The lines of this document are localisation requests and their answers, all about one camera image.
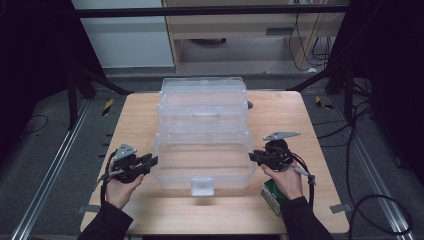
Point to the yellow black striped tape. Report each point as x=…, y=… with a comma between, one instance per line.
x=321, y=102
x=107, y=107

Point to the black horizontal frame bar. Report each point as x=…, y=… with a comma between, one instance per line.
x=200, y=11

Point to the white cabinet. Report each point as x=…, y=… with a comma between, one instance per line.
x=126, y=40

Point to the light wooden desk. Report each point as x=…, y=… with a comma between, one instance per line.
x=233, y=28

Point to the green cardboard box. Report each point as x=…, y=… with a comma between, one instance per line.
x=271, y=196

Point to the black curtain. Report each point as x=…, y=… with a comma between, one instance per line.
x=33, y=66
x=393, y=66

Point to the black metal stand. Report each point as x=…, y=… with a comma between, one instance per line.
x=348, y=96
x=72, y=100

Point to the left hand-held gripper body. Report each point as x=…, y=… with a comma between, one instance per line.
x=125, y=163

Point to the clear plastic storage box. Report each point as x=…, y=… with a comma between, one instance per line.
x=203, y=140

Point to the grey tape strip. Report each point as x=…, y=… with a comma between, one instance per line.
x=340, y=208
x=87, y=209

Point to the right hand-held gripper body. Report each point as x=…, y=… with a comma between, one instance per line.
x=278, y=153

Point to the aluminium floor rail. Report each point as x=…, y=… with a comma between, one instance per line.
x=53, y=166
x=376, y=173

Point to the person's right hand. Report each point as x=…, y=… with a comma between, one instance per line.
x=286, y=185

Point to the dark round table grommet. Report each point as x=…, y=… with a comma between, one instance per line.
x=250, y=105

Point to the person's left hand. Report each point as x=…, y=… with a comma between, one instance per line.
x=121, y=193

